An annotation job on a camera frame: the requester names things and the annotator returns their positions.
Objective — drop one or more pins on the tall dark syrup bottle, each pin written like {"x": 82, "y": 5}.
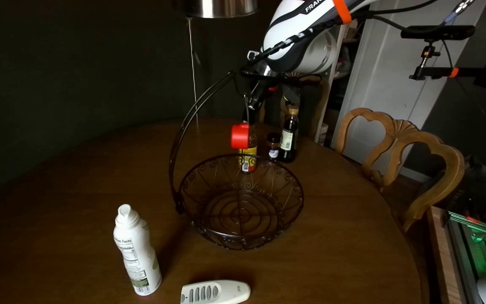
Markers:
{"x": 289, "y": 133}

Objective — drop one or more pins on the silver metal lamp shade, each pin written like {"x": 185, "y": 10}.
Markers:
{"x": 217, "y": 8}

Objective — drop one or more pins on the white spray bottle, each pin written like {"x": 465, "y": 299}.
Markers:
{"x": 132, "y": 238}

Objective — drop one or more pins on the black camera on stand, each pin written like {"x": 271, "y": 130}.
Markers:
{"x": 438, "y": 32}

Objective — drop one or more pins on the green box at edge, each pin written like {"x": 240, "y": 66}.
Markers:
{"x": 470, "y": 238}

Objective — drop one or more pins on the dark wire basket with handle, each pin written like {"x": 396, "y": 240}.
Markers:
{"x": 225, "y": 204}

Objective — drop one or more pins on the white remote control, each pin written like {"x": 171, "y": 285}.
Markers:
{"x": 215, "y": 292}

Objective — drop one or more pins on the small dark jar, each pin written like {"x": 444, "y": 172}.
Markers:
{"x": 274, "y": 145}

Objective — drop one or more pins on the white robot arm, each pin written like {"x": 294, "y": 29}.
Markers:
{"x": 299, "y": 40}

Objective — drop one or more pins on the near wooden chair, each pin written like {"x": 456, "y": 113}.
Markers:
{"x": 402, "y": 147}

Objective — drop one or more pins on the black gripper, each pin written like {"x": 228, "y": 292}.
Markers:
{"x": 262, "y": 81}

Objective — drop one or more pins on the yellow label bottle red cap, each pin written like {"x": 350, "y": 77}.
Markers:
{"x": 244, "y": 140}

